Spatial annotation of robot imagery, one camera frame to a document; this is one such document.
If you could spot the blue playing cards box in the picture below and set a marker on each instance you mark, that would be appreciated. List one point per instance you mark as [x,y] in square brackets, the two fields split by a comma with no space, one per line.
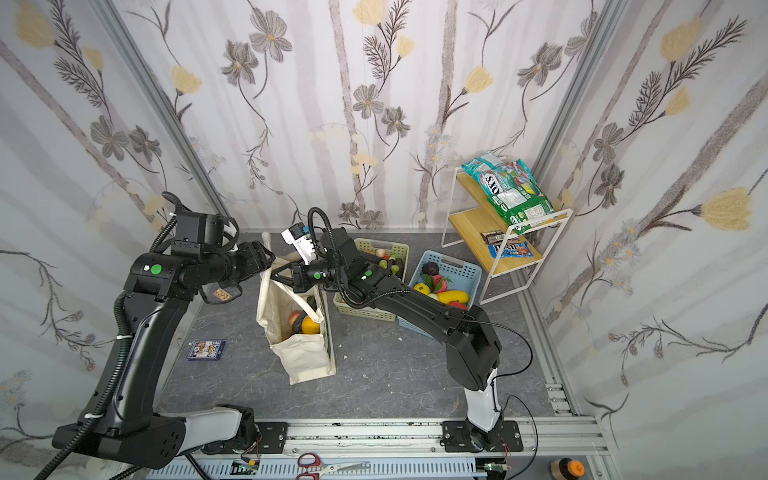
[206,350]

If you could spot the light green plastic basket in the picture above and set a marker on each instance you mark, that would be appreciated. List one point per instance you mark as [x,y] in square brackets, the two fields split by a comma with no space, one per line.
[396,254]

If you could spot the cream canvas grocery bag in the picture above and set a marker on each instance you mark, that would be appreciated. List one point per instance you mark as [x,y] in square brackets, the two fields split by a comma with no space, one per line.
[280,312]

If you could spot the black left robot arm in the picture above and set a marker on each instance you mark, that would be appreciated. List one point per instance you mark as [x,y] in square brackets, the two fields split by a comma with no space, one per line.
[119,423]

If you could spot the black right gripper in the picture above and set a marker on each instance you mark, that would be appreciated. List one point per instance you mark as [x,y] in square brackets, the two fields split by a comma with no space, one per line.
[294,276]

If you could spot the small tan card box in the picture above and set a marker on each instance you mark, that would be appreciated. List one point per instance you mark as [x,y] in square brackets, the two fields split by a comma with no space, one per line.
[222,295]

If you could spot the brown candy bag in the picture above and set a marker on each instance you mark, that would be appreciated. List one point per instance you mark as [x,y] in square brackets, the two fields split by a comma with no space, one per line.
[496,237]

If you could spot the green snack bag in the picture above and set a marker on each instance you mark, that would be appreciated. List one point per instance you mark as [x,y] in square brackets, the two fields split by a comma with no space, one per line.
[511,190]

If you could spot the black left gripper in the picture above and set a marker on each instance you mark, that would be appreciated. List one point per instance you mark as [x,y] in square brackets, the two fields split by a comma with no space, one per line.
[255,259]

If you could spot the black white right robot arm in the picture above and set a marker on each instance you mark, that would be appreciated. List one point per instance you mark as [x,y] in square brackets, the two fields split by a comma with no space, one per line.
[471,343]

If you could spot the light blue plastic basket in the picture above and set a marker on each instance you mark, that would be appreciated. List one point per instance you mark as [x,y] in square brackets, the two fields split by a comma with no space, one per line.
[457,283]

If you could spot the dark brown toy fruit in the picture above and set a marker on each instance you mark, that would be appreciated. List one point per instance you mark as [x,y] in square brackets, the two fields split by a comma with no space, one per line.
[430,268]

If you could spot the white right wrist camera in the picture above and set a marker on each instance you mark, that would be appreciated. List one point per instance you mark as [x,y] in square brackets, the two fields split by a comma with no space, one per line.
[298,236]

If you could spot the yellow toy lemon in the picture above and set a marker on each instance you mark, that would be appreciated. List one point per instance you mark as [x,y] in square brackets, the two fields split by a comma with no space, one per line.
[422,288]

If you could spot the red handled scissors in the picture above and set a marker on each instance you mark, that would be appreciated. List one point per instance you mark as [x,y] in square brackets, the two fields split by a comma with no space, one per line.
[312,467]

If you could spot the orange yellow toy pumpkin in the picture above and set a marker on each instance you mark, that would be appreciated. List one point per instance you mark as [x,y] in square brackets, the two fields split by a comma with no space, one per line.
[310,327]

